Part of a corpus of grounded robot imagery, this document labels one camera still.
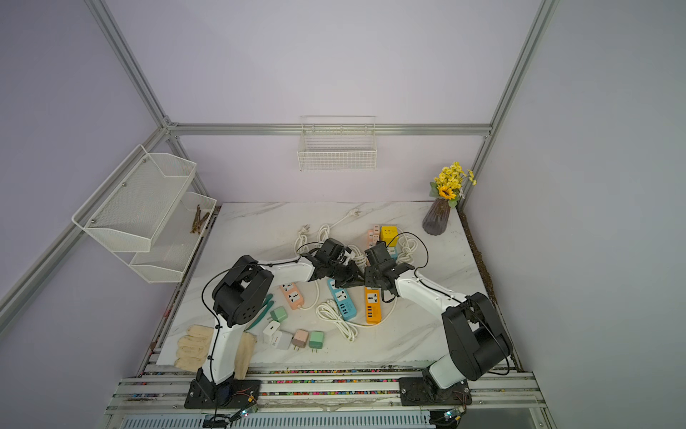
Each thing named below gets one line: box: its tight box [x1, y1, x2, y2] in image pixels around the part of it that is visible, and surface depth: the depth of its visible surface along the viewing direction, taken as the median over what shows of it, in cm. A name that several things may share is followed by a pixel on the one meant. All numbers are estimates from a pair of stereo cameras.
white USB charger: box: [262, 319, 282, 345], surface depth 81 cm
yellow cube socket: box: [380, 225, 400, 248], surface depth 103 cm
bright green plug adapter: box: [309, 330, 325, 354], surface depth 84 cm
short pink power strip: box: [278, 282, 305, 311], surface depth 92 cm
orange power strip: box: [364, 286, 383, 325], surface depth 90 cm
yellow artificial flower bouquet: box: [428, 161, 478, 209], surface depth 94 cm
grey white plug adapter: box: [271, 329, 293, 351], surface depth 80 cm
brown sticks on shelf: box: [189, 203, 210, 234], surface depth 100 cm
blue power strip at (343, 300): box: [326, 277, 357, 321], surface depth 90 cm
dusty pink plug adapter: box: [292, 328, 310, 352], surface depth 84 cm
